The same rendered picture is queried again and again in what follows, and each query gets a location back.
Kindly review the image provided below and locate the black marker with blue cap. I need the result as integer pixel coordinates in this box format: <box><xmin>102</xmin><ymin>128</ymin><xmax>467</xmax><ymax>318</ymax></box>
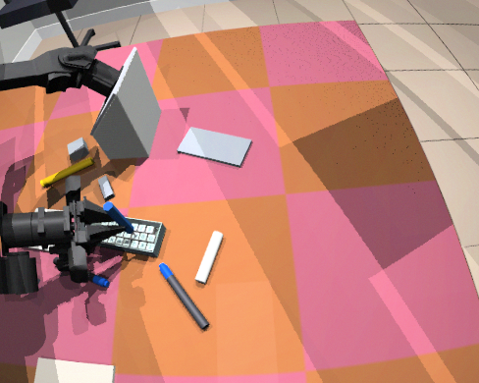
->
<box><xmin>159</xmin><ymin>263</ymin><xmax>210</xmax><ymax>330</ymax></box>
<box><xmin>53</xmin><ymin>256</ymin><xmax>110</xmax><ymax>288</ymax></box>

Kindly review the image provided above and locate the blue and white stylus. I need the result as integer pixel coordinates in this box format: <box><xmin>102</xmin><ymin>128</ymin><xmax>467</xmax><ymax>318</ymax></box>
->
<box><xmin>103</xmin><ymin>201</ymin><xmax>134</xmax><ymax>235</ymax></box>

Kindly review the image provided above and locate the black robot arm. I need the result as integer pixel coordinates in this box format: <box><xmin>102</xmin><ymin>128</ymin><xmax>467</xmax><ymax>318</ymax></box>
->
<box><xmin>0</xmin><ymin>44</ymin><xmax>125</xmax><ymax>295</ymax></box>

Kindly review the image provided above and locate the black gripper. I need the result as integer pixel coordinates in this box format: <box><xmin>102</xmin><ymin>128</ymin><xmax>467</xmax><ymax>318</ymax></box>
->
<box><xmin>31</xmin><ymin>175</ymin><xmax>125</xmax><ymax>283</ymax></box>

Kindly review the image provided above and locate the yellow cylinder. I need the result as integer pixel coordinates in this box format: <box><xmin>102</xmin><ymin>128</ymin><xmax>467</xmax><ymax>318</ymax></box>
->
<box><xmin>40</xmin><ymin>157</ymin><xmax>94</xmax><ymax>188</ymax></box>

